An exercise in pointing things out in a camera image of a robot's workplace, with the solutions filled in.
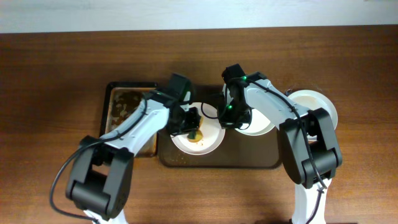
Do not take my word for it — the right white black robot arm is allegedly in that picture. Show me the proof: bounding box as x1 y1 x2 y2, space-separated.
217 64 343 223

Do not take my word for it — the white plate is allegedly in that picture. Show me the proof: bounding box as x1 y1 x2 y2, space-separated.
223 84 274 136
172 102 226 156

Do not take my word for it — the pale blue plate front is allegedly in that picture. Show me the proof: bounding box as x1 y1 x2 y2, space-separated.
288 90 338 129

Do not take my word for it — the large brown serving tray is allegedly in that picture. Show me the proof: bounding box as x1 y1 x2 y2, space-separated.
157 84 284 169

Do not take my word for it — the yellow green sponge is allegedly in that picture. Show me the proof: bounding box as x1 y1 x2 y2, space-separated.
187 116 203 142

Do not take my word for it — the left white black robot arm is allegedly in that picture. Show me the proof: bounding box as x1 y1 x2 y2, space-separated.
49 73 201 223

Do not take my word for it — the small tray with soapy water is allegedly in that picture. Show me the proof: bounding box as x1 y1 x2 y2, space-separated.
99 81 159 157

